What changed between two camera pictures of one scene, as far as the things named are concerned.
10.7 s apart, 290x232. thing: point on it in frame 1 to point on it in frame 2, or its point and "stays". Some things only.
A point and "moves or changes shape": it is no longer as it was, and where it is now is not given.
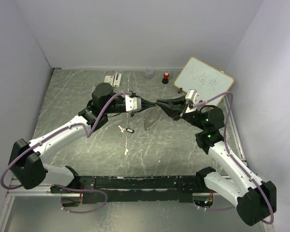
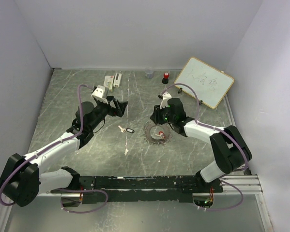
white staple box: (109, 79) stays
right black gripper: (173, 111) to (156, 117)
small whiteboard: (208, 80) stays
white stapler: (117, 80) stays
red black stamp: (165, 80) stays
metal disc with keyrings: (151, 119) moves or changes shape
